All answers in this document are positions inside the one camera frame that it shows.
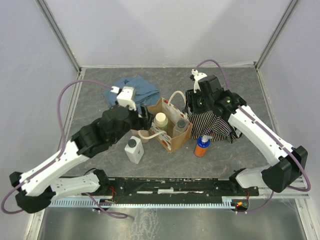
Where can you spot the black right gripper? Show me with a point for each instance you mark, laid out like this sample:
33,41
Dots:
190,98

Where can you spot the white bottle with cream cap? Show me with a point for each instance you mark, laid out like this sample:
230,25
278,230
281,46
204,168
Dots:
161,121

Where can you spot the blue denim cloth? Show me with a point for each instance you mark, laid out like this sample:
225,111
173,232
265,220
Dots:
146,93

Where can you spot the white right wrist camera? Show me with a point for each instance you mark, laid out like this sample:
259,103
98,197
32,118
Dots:
196,77

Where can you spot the white bottle with grey cap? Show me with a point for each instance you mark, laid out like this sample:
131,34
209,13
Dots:
134,149

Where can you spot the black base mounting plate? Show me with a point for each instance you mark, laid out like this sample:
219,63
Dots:
130,186

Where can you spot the beige pump lotion bottle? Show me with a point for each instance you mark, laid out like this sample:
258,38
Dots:
141,134

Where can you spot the orange bottle with blue cap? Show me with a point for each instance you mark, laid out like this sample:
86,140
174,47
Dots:
202,145

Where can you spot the clear bottle with grey cap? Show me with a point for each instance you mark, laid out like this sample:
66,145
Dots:
180,127

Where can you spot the watermelon print canvas bag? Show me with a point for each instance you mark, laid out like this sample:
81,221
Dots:
173,114

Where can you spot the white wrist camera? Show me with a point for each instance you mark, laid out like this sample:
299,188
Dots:
196,77
125,97

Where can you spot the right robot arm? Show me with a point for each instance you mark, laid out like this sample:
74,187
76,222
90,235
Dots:
285,163

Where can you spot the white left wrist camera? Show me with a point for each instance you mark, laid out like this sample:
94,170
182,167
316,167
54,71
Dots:
125,97

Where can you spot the black white striped cloth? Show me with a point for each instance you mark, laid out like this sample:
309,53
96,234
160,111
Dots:
213,126

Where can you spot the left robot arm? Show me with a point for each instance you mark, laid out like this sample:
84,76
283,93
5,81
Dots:
44,184

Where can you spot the light blue cable duct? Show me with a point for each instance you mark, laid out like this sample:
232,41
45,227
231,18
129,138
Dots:
169,201

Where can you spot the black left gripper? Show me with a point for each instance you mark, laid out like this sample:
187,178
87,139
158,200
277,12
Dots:
145,122

